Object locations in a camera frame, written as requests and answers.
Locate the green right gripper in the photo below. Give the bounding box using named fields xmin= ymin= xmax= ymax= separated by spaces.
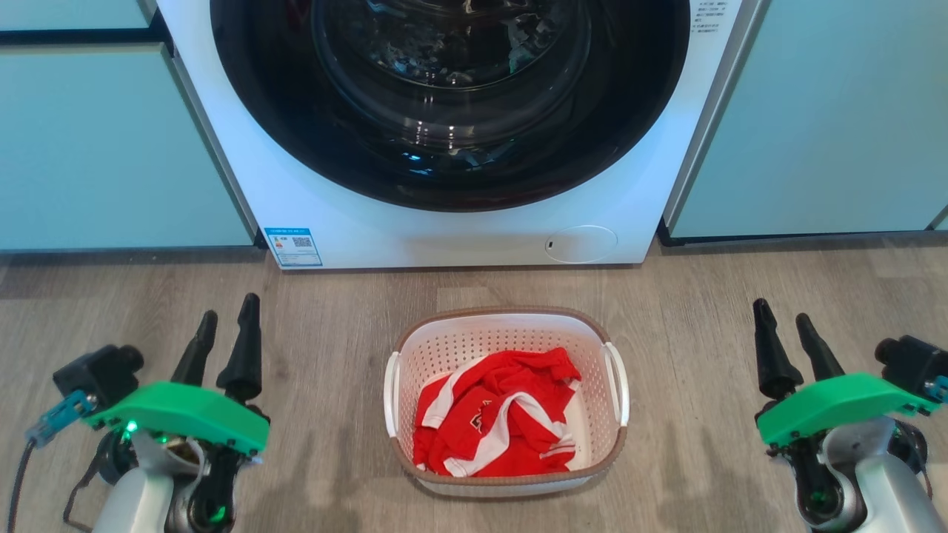
xmin=752 ymin=298 xmax=941 ymax=448

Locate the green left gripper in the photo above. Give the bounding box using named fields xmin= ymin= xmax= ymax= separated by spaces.
xmin=83 ymin=293 xmax=271 ymax=455

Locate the white plastic laundry basket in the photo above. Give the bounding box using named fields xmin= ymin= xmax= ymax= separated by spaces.
xmin=383 ymin=306 xmax=631 ymax=497

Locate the blue energy label sticker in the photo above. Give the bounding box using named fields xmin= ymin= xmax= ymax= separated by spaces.
xmin=264 ymin=227 xmax=324 ymax=269

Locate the white washing machine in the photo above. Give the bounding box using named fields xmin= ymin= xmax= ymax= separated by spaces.
xmin=156 ymin=0 xmax=764 ymax=271

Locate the pale green cabinet door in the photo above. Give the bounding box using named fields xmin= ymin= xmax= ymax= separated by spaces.
xmin=0 ymin=43 xmax=257 ymax=253
xmin=664 ymin=0 xmax=948 ymax=241

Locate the round white filter cover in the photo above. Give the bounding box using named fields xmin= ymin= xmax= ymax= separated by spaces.
xmin=544 ymin=224 xmax=619 ymax=264

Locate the black round washing machine door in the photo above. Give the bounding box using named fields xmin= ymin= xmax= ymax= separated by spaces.
xmin=210 ymin=0 xmax=692 ymax=213

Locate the red and white garment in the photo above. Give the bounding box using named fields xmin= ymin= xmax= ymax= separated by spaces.
xmin=412 ymin=346 xmax=583 ymax=478

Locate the pale green cabinet drawer front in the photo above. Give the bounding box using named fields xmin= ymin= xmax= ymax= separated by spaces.
xmin=0 ymin=0 xmax=158 ymax=33

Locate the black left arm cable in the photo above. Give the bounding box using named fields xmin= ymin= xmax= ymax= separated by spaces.
xmin=6 ymin=440 xmax=38 ymax=533

